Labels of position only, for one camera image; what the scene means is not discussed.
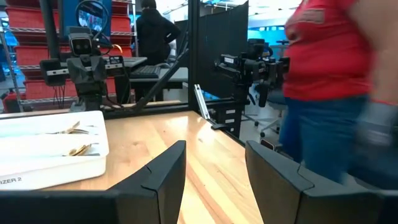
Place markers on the white cutlery organizer tray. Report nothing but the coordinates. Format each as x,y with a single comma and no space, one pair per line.
46,168

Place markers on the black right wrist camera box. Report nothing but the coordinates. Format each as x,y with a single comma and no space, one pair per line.
81,43

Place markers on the metal shelf rack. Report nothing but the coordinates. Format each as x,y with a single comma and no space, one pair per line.
28,30

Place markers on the blue panel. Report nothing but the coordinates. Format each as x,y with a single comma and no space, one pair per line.
70,12

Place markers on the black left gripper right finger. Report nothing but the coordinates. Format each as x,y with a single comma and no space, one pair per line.
280,193

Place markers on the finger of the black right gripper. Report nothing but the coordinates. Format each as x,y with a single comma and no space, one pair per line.
98,71
77,73

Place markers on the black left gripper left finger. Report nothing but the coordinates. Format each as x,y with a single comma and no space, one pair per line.
168,180

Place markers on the black drawer unit white labels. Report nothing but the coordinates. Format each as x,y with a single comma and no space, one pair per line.
230,118

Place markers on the red storage bin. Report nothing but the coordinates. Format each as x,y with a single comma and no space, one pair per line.
121,23
46,89
34,54
25,17

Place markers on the black neighbouring robot arm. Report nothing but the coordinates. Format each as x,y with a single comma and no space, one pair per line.
248,68

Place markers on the silver aluminium bar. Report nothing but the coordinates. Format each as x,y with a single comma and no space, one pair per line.
202,102

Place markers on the black partition panel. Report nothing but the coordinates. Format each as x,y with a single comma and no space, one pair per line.
224,37

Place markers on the grey desk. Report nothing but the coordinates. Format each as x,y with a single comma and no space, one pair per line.
174,74

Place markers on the black office chair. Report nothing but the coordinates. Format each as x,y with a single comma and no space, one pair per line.
275,102

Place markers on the black keyboard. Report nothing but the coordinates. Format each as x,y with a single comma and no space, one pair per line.
145,71

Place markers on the person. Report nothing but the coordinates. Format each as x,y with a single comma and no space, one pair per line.
155,34
326,77

